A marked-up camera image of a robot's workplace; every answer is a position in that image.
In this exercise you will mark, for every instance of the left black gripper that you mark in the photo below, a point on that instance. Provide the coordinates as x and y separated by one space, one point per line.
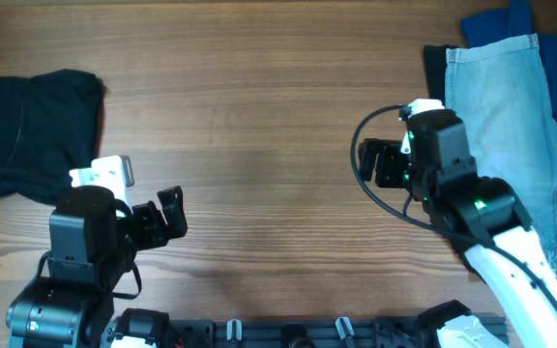
156 232

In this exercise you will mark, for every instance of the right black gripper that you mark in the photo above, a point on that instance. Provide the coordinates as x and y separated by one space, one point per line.
391 152

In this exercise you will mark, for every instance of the black shorts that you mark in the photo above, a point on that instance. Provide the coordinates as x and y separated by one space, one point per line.
49 125

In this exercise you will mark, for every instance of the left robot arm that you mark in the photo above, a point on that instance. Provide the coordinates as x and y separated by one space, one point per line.
94 238

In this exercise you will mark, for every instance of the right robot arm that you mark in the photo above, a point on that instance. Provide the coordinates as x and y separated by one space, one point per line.
488 227

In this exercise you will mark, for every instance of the black garment under pile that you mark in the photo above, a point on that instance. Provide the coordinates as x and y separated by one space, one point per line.
435 64

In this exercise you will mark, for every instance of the light blue denim shorts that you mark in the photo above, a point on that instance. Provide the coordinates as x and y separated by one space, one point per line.
525 145

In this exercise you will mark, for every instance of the blue garment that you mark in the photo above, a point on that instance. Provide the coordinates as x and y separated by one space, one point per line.
501 24

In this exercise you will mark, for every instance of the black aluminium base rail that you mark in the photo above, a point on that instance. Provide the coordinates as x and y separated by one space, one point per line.
384 332

